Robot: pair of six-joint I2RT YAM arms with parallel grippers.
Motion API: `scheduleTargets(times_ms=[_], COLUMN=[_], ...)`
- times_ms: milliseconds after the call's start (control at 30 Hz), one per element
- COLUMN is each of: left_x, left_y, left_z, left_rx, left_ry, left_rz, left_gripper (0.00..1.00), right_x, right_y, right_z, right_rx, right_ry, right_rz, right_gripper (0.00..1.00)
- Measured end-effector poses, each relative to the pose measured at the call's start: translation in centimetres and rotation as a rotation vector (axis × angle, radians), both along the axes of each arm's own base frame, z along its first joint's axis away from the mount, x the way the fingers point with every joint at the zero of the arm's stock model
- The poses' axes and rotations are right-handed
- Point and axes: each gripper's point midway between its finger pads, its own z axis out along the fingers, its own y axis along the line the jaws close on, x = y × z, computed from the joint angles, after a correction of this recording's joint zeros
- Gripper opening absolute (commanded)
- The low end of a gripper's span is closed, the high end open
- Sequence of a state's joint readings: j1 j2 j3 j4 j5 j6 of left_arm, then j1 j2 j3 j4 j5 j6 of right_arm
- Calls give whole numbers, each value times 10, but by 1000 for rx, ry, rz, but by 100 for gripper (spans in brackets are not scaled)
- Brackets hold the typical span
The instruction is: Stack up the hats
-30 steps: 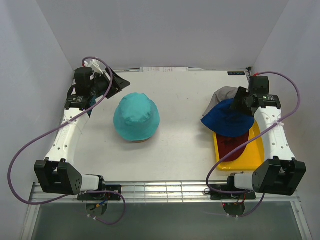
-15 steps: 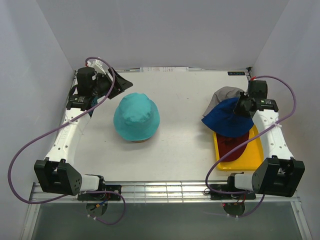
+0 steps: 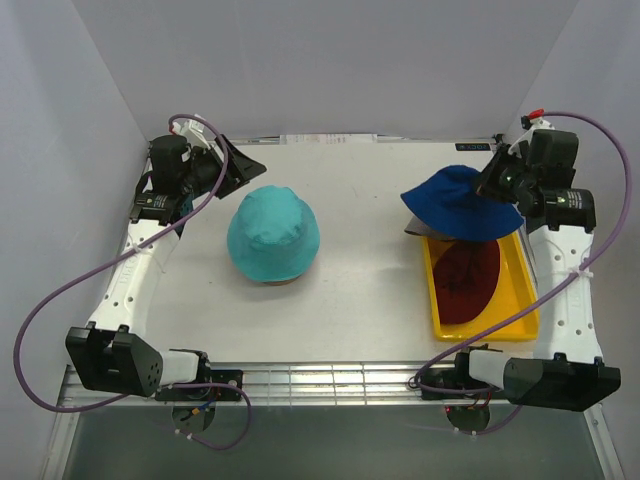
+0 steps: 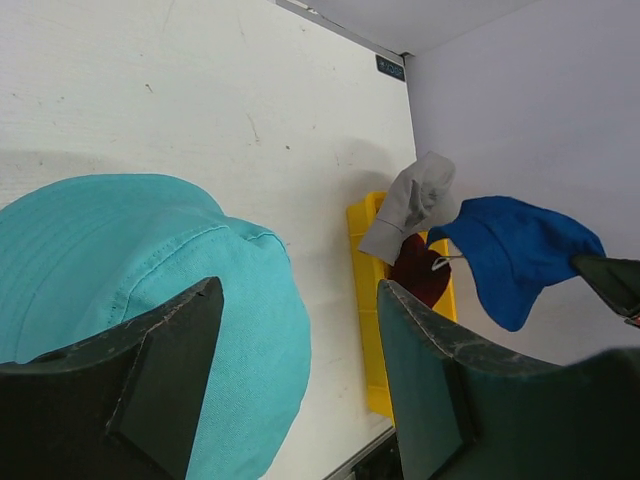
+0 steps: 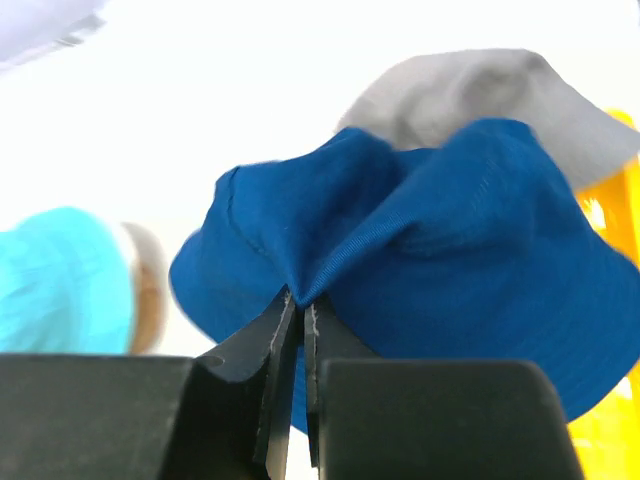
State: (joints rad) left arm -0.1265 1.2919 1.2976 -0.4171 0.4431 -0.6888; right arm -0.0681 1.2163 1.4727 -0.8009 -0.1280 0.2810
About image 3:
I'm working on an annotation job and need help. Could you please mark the papers at back edge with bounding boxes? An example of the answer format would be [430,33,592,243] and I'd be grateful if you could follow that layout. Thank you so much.
[279,133,378,145]

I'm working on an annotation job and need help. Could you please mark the grey cap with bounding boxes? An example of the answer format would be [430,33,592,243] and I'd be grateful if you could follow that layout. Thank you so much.
[404,216,453,241]

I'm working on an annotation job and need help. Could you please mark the teal bucket hat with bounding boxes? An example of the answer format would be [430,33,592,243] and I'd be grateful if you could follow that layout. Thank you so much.
[226,185,320,283]

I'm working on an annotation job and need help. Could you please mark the dark corner label sticker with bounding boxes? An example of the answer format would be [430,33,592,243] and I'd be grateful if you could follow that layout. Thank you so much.
[455,142,491,152]

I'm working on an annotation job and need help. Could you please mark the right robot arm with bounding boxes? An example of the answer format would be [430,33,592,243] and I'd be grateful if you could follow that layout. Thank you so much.
[451,127,621,412]

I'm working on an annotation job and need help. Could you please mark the aluminium front rail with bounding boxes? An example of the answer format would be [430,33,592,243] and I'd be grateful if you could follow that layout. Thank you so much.
[57,362,487,408]

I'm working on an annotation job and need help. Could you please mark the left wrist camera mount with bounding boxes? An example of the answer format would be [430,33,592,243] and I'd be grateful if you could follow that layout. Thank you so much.
[169,119,210,150]

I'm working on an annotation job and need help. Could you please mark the purple cable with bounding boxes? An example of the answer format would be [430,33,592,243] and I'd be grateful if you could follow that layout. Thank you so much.
[407,110,632,436]
[12,113,251,451]

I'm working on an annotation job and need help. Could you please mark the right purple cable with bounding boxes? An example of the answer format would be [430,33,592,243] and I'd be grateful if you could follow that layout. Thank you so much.
[407,110,632,436]

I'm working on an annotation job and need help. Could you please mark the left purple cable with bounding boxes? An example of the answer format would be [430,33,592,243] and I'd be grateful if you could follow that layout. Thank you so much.
[12,113,251,451]

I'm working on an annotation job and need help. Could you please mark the dark red hat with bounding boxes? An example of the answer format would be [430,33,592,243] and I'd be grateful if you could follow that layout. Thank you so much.
[433,240,501,325]

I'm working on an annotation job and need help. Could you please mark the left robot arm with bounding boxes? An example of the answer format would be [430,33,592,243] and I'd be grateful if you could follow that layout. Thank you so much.
[65,134,267,400]

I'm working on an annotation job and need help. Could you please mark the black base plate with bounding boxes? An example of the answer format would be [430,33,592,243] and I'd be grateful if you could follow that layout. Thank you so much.
[154,369,244,403]
[407,367,496,400]

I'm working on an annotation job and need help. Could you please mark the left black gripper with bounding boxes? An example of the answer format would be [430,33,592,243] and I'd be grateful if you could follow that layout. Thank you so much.
[181,134,267,200]

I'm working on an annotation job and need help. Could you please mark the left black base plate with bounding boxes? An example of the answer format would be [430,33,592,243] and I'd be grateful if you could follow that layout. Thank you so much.
[154,369,244,403]

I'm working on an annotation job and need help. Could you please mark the blue bucket hat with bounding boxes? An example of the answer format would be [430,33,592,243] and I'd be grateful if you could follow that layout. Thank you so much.
[401,165,523,242]

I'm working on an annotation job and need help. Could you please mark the yellow plastic tray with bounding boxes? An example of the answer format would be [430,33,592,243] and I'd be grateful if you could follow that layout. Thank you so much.
[422,233,537,342]

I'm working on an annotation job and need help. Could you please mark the wooden hat stand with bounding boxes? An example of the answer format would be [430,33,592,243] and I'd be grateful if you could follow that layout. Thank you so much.
[262,277,299,287]

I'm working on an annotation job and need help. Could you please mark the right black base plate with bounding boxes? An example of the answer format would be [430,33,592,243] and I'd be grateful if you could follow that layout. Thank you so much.
[407,367,496,400]

